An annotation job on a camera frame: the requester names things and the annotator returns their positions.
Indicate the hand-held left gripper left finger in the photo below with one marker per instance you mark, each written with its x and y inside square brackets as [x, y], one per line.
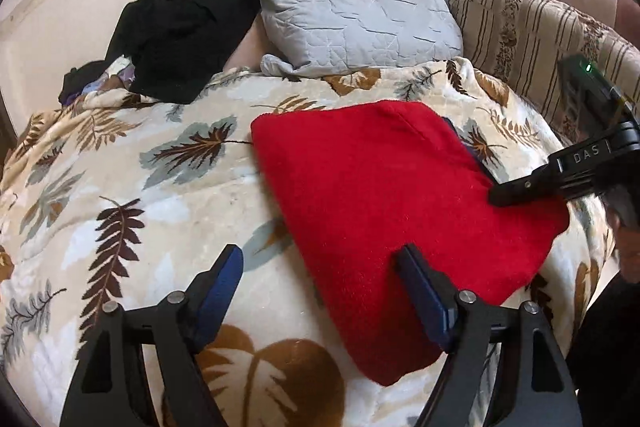
[220, 292]

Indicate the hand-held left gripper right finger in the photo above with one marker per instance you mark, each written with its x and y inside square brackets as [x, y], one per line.
[425, 292]

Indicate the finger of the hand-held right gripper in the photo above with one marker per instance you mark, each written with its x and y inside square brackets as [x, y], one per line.
[525, 187]

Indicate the red and blue sweater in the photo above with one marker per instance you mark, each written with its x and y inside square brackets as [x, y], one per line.
[395, 217]

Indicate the purple and white small clothes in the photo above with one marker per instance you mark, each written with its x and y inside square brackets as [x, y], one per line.
[117, 76]

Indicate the leaf print blanket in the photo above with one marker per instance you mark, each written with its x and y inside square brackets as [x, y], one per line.
[150, 187]

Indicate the beige pillow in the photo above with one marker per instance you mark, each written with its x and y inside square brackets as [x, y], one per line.
[247, 47]

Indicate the small black cloth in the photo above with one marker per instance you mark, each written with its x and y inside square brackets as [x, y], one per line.
[82, 82]

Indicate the grey quilted pillow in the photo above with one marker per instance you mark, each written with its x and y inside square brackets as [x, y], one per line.
[345, 12]

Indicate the large black garment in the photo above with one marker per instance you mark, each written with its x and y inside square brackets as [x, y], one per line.
[185, 32]

